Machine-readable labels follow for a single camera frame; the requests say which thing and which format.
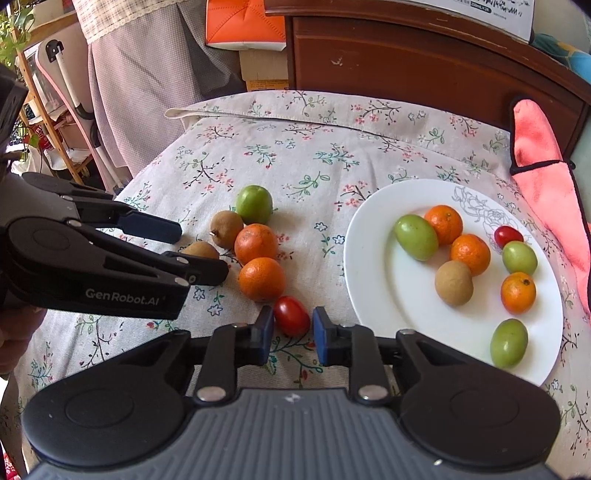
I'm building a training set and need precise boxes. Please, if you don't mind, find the brown longan with stem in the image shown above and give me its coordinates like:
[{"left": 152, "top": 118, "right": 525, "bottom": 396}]
[{"left": 209, "top": 210, "right": 243, "bottom": 250}]

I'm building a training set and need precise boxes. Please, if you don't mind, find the red cherry tomato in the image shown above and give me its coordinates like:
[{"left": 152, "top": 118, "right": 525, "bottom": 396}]
[
  {"left": 273, "top": 296, "right": 311, "bottom": 337},
  {"left": 494, "top": 225, "right": 524, "bottom": 249}
]

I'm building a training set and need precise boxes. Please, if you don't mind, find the green fruit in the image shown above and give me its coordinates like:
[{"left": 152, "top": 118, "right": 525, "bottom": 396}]
[
  {"left": 235, "top": 185, "right": 273, "bottom": 225},
  {"left": 490, "top": 318, "right": 529, "bottom": 369},
  {"left": 394, "top": 214, "right": 439, "bottom": 262}
]

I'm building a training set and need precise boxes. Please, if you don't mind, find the lone orange tangerine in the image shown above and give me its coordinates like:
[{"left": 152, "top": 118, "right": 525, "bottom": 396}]
[{"left": 424, "top": 205, "right": 464, "bottom": 246}]

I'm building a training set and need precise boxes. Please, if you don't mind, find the green fruit top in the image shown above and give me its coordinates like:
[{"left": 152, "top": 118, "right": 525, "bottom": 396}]
[{"left": 490, "top": 318, "right": 529, "bottom": 369}]

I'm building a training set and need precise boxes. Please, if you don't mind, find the green fruit oval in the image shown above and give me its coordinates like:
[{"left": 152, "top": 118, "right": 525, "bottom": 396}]
[{"left": 502, "top": 241, "right": 538, "bottom": 276}]

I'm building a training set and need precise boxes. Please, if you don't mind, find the person left hand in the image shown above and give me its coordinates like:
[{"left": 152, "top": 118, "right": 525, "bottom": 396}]
[{"left": 0, "top": 305, "right": 47, "bottom": 375}]

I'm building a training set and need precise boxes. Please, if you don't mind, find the wooden folding rack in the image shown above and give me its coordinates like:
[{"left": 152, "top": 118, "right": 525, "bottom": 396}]
[{"left": 24, "top": 23, "right": 95, "bottom": 181}]

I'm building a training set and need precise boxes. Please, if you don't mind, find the floral tablecloth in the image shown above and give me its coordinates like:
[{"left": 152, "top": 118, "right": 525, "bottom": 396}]
[{"left": 1, "top": 91, "right": 590, "bottom": 478}]

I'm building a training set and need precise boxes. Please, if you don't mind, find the white floral plate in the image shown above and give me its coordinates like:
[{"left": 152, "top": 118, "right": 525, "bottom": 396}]
[{"left": 344, "top": 180, "right": 563, "bottom": 385}]

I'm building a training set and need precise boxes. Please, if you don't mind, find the cardboard box yellow label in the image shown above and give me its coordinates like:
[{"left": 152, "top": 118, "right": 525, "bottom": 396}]
[{"left": 239, "top": 50, "right": 290, "bottom": 91}]

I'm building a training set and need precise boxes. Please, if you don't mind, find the orange box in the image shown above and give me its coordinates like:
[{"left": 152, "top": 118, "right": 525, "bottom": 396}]
[{"left": 205, "top": 0, "right": 287, "bottom": 51}]

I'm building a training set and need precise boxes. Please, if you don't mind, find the pink grey cloth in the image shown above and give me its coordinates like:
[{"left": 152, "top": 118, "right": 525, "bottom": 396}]
[{"left": 510, "top": 99, "right": 590, "bottom": 312}]

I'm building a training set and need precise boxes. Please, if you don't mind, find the dark wooden cabinet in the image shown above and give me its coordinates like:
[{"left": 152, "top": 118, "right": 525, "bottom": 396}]
[{"left": 264, "top": 1, "right": 590, "bottom": 156}]

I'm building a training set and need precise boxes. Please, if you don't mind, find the white milk carton box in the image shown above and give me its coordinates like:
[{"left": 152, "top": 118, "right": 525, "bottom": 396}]
[{"left": 414, "top": 0, "right": 535, "bottom": 43}]

